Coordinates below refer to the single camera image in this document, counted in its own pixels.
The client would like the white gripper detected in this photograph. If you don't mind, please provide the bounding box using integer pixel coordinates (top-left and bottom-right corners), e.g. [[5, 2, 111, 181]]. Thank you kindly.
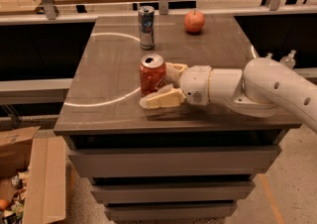
[[139, 62, 212, 109]]

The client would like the red coke can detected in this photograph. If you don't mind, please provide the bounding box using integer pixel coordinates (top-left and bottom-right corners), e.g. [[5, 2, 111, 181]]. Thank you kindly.
[[140, 54, 166, 96]]

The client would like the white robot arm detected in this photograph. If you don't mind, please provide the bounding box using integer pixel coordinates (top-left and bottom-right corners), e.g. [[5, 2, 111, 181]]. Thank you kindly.
[[140, 57, 317, 132]]

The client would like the silver blue energy drink can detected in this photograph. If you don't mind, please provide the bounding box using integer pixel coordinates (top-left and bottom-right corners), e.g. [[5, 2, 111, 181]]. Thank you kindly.
[[138, 6, 155, 50]]

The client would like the red apple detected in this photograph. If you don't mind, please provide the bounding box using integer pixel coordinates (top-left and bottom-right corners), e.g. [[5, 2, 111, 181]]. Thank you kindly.
[[184, 10, 205, 34]]

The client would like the grey drawer cabinet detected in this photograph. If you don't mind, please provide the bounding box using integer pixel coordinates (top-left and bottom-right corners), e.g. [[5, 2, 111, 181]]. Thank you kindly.
[[54, 16, 299, 221]]

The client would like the clear plastic bottle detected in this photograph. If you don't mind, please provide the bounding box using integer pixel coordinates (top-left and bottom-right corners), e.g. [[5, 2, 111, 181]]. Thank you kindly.
[[279, 50, 296, 69], [266, 53, 272, 59]]

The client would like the cardboard box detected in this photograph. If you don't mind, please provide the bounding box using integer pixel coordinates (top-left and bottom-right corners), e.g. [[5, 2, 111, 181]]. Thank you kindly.
[[0, 127, 66, 224]]

